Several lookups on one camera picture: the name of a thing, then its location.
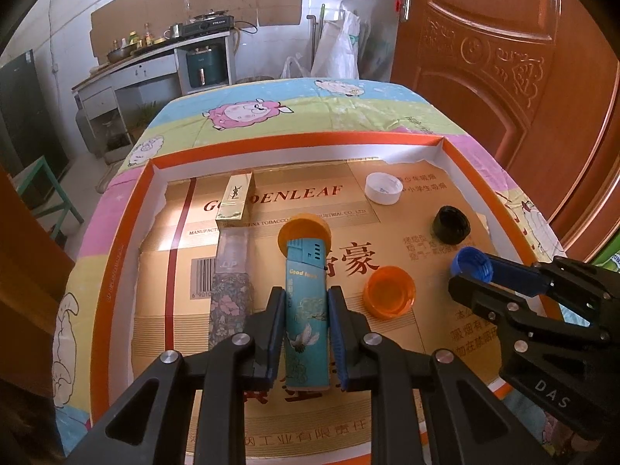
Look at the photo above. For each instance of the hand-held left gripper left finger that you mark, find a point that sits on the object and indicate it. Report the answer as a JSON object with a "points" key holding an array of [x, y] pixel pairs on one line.
{"points": [[276, 339]]}

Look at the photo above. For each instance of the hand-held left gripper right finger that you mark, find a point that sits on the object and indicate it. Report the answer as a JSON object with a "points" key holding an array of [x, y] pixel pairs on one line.
{"points": [[337, 344]]}

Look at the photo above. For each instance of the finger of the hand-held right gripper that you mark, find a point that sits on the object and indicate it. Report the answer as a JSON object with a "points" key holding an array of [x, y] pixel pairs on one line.
{"points": [[484, 298], [518, 276]]}

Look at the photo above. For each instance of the blue bottle cap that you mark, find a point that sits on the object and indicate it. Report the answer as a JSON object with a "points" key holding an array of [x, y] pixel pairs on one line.
{"points": [[472, 260]]}

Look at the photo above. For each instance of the teal lighter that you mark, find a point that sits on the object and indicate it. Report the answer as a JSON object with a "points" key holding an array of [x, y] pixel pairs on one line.
{"points": [[307, 310]]}

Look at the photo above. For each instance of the clear floral lighter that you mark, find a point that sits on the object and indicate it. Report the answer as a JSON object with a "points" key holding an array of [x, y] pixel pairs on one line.
{"points": [[231, 295]]}

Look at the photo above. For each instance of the small orange bottle cap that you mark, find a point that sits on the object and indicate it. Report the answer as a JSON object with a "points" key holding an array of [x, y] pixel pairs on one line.
{"points": [[390, 296]]}

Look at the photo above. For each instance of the large orange bottle cap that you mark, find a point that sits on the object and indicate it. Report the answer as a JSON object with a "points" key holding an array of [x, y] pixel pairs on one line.
{"points": [[305, 226]]}

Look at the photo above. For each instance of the orange-rimmed white box tray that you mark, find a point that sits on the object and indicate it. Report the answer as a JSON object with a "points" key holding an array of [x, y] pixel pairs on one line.
{"points": [[121, 261]]}

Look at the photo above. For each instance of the person's right hand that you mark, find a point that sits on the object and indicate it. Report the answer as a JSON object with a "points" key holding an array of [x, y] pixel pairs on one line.
{"points": [[579, 451]]}

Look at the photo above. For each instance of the black bottle cap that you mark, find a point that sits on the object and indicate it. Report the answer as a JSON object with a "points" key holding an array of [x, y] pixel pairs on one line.
{"points": [[451, 225]]}

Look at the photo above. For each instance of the green printed carton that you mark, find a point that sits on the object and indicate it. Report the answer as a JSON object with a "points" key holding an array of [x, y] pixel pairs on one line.
{"points": [[611, 256]]}

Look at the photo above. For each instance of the golden cardboard sheet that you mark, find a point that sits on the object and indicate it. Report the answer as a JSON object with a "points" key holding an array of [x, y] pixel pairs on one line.
{"points": [[184, 300]]}

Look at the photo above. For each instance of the small gold box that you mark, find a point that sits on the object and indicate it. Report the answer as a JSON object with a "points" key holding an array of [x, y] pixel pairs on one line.
{"points": [[236, 198]]}

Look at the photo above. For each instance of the white bottle cap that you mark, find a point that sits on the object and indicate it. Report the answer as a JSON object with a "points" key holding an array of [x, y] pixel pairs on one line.
{"points": [[384, 189]]}

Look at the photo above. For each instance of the printed cartoon blanket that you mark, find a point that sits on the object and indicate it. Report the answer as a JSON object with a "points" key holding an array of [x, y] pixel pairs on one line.
{"points": [[339, 111]]}

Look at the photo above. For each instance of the orange wooden door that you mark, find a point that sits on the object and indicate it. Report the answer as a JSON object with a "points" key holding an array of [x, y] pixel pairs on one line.
{"points": [[484, 34]]}

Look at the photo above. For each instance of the green plant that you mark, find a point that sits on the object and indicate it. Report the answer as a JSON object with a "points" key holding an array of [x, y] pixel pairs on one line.
{"points": [[145, 115]]}

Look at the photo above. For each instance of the small white plastic bag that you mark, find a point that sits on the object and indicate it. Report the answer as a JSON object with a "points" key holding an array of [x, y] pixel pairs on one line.
{"points": [[293, 69]]}

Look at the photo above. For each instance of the dark green air fryer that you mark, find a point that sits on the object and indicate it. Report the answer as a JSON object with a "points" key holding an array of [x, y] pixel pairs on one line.
{"points": [[203, 70]]}

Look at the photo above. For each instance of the green metal stool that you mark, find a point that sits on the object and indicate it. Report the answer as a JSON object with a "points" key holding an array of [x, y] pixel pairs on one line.
{"points": [[48, 174]]}

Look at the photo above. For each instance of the large white sack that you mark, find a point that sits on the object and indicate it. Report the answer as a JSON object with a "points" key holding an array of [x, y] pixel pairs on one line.
{"points": [[339, 48]]}

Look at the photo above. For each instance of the white kitchen counter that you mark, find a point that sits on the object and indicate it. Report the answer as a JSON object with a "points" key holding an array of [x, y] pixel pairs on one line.
{"points": [[140, 70]]}

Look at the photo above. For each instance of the grey metal pole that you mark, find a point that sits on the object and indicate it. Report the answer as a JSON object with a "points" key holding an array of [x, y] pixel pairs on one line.
{"points": [[314, 38]]}

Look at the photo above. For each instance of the black gas stove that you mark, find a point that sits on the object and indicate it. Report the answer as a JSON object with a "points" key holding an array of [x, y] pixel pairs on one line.
{"points": [[208, 24]]}

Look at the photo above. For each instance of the metal pot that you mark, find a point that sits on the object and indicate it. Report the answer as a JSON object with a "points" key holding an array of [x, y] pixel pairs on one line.
{"points": [[173, 31]]}

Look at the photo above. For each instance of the yellow oil bottle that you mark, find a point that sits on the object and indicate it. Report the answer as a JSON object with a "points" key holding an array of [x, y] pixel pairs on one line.
{"points": [[134, 41]]}

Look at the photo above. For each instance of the red-capped sauce bottle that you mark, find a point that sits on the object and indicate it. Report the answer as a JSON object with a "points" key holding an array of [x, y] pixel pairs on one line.
{"points": [[148, 35]]}

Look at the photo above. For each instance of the dark green cabinet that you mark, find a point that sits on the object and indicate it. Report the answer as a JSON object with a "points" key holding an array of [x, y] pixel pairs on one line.
{"points": [[24, 116]]}

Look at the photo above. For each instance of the orange wooden door frame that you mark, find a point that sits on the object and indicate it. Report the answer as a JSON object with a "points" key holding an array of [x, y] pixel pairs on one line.
{"points": [[29, 276]]}

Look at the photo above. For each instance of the cardboard wall sheets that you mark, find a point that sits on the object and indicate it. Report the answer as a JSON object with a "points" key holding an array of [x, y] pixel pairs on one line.
{"points": [[160, 0]]}

